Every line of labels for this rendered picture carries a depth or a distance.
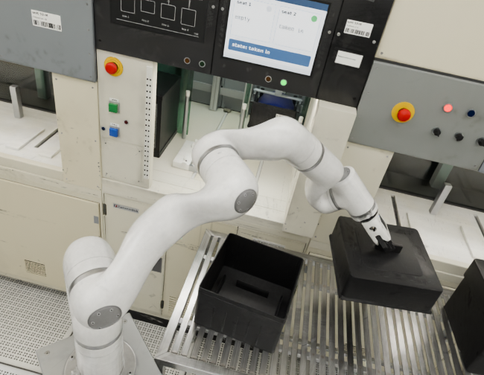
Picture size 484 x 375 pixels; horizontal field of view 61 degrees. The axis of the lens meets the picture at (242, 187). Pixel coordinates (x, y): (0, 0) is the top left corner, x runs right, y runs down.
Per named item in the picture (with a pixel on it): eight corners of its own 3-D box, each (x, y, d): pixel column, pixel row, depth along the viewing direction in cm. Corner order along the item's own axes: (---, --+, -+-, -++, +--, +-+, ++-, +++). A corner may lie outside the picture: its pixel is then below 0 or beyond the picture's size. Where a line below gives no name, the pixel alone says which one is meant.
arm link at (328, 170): (269, 185, 105) (325, 222, 126) (325, 161, 97) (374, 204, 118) (266, 156, 109) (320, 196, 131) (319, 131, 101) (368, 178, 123)
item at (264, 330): (222, 265, 155) (228, 231, 145) (293, 291, 150) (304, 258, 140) (191, 322, 133) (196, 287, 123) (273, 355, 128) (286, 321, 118)
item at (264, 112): (241, 140, 205) (252, 80, 187) (249, 123, 222) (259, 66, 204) (290, 152, 204) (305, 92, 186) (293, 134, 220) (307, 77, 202)
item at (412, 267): (339, 299, 125) (352, 270, 118) (328, 234, 149) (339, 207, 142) (432, 315, 127) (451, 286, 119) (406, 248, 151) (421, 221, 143)
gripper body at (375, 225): (379, 216, 118) (395, 240, 123) (372, 194, 126) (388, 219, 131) (355, 226, 121) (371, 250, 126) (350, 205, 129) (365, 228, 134)
